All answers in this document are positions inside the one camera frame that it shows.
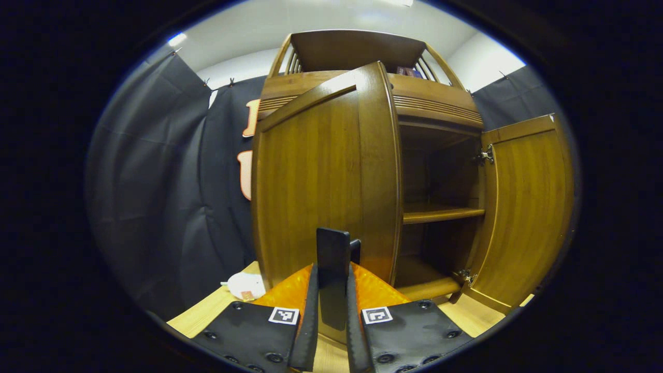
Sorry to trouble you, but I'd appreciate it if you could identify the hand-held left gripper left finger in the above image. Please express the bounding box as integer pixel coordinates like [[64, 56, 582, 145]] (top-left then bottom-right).
[[191, 263, 319, 373]]

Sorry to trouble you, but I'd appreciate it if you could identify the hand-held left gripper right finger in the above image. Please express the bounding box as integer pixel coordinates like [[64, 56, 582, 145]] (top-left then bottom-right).
[[345, 262, 473, 373]]

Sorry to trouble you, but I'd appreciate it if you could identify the wooden cabinet door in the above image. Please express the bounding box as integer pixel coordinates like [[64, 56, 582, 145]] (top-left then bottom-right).
[[251, 61, 403, 345], [450, 113, 575, 315]]

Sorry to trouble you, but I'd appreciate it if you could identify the wooden double-door shoe cabinet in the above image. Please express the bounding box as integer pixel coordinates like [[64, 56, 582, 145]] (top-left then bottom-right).
[[257, 30, 487, 304]]

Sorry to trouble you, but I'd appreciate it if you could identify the white plush toy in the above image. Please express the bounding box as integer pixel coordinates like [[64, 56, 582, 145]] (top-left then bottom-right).
[[220, 271, 266, 302]]

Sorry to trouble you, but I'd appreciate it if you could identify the black backdrop cloth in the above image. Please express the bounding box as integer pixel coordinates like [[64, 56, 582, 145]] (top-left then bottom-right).
[[84, 52, 580, 322]]

